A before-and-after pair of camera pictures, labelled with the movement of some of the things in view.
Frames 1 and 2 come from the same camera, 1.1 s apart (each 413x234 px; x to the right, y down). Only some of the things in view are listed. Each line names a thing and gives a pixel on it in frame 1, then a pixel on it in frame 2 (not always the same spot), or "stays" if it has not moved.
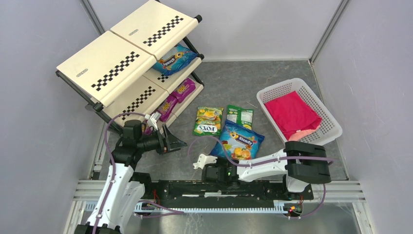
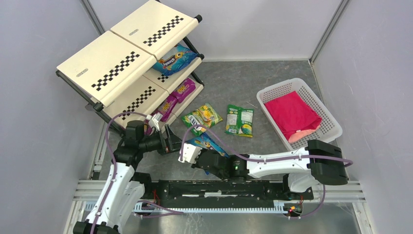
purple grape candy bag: x=166 y=107 stays
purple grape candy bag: x=148 y=131 stays
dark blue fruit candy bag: x=237 y=143 → x=204 y=140
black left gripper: x=164 y=142 stays
